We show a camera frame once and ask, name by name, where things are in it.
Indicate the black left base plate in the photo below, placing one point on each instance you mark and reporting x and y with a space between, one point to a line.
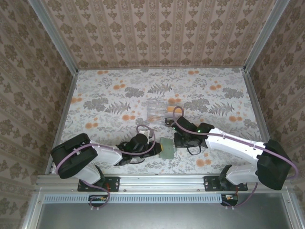
114 183

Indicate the orange card stack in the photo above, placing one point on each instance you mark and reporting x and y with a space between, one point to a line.
171 109

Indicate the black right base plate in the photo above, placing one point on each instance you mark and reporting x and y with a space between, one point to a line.
210 183

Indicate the grey metal panel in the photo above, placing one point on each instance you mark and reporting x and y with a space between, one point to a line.
155 217

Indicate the clear acrylic card box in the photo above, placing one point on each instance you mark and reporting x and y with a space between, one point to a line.
156 111

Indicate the aluminium table back rail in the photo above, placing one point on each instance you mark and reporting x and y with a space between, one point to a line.
162 68

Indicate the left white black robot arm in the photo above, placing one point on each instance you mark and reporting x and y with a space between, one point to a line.
107 155

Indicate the black controller board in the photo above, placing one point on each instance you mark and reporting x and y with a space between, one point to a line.
230 198
96 198

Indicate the aluminium front rail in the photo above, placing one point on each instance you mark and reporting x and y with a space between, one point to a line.
162 182

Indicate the floral table cover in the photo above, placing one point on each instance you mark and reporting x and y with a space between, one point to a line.
107 83

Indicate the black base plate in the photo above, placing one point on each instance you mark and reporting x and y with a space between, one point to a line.
114 183
210 183

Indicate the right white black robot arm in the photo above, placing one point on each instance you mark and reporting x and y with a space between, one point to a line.
233 148

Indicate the aluminium table side rail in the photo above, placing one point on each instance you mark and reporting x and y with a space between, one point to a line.
64 119
261 119

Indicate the aluminium frame post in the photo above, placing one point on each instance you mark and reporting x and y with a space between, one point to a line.
56 35
264 35

